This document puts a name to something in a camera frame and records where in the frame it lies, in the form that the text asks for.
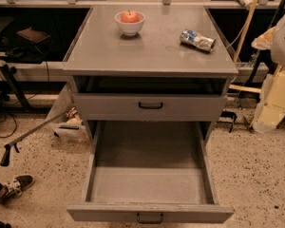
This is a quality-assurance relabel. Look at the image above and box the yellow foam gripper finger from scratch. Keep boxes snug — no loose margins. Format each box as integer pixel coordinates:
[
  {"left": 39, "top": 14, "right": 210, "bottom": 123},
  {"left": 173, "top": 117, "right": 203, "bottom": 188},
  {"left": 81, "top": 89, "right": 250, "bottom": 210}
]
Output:
[{"left": 252, "top": 69, "right": 285, "bottom": 133}]

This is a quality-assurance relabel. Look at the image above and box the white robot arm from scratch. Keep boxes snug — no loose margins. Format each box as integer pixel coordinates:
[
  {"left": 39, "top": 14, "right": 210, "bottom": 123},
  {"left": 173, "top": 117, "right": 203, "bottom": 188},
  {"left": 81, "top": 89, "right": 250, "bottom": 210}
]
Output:
[{"left": 252, "top": 14, "right": 285, "bottom": 133}]

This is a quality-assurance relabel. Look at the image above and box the grey drawer cabinet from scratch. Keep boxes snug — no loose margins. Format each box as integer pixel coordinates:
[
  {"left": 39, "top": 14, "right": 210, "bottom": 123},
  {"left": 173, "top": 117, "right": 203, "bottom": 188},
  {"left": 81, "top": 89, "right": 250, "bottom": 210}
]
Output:
[{"left": 64, "top": 5, "right": 238, "bottom": 138}]

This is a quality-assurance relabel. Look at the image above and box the open grey lower drawer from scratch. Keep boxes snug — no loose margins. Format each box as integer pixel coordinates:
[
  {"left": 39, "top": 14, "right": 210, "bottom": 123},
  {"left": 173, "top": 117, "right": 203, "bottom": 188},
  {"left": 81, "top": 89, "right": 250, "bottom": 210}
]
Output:
[{"left": 67, "top": 122, "right": 234, "bottom": 223}]

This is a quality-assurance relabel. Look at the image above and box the closed grey upper drawer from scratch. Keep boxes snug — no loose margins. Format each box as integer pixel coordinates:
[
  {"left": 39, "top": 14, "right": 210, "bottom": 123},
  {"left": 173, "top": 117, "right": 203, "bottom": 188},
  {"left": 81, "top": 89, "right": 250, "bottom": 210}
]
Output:
[{"left": 74, "top": 93, "right": 227, "bottom": 122}]

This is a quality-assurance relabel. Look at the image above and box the white ceramic bowl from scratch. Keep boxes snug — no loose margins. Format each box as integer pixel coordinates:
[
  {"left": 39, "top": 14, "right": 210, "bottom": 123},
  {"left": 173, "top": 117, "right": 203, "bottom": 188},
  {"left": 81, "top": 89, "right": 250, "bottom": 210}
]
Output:
[{"left": 115, "top": 11, "right": 145, "bottom": 36}]

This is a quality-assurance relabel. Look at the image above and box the red apple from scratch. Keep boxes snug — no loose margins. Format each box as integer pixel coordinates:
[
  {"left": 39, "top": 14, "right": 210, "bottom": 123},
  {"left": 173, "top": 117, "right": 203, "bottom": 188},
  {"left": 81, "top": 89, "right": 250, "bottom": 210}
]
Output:
[{"left": 121, "top": 10, "right": 140, "bottom": 23}]

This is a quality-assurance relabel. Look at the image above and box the white plastic bag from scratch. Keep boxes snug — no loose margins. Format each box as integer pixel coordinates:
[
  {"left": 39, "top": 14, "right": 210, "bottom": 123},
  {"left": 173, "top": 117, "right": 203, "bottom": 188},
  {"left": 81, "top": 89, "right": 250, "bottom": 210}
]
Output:
[{"left": 46, "top": 84, "right": 88, "bottom": 143}]

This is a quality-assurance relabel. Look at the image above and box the brown book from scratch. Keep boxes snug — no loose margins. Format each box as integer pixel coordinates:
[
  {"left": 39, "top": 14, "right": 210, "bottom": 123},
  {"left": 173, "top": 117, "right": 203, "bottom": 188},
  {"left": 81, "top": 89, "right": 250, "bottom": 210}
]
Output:
[{"left": 16, "top": 28, "right": 50, "bottom": 44}]

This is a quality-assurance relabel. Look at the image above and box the dark sneaker shoe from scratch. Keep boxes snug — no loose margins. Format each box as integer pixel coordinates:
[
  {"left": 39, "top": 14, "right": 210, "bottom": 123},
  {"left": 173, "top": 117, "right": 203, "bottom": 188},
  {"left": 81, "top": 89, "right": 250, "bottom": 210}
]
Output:
[{"left": 0, "top": 174, "right": 34, "bottom": 202}]

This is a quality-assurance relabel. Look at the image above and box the grabber reacher stick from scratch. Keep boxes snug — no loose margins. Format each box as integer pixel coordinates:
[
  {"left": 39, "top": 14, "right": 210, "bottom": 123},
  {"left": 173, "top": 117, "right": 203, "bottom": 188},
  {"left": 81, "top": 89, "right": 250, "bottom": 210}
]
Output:
[{"left": 0, "top": 112, "right": 65, "bottom": 167}]

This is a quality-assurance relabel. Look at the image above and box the wooden easel frame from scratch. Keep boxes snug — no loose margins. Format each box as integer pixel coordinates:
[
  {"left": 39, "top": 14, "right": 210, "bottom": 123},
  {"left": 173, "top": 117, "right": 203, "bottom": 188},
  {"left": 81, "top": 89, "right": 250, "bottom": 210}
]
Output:
[{"left": 229, "top": 0, "right": 261, "bottom": 93}]

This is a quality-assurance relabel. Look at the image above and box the black drawer handle upper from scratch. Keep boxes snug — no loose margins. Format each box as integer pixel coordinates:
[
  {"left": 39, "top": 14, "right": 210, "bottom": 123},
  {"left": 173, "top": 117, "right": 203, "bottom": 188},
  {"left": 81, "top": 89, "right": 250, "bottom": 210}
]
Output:
[{"left": 138, "top": 102, "right": 163, "bottom": 110}]

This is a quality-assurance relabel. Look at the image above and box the black drawer handle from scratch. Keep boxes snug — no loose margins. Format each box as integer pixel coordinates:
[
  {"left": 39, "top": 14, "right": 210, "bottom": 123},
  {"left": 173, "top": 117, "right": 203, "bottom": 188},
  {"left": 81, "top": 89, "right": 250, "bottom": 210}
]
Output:
[
  {"left": 138, "top": 102, "right": 163, "bottom": 110},
  {"left": 136, "top": 213, "right": 163, "bottom": 224}
]

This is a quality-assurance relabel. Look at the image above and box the black drawer handle lower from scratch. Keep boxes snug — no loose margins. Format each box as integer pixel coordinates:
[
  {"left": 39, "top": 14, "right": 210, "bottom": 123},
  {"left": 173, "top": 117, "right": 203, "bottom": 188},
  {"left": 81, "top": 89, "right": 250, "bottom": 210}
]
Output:
[{"left": 136, "top": 213, "right": 163, "bottom": 224}]

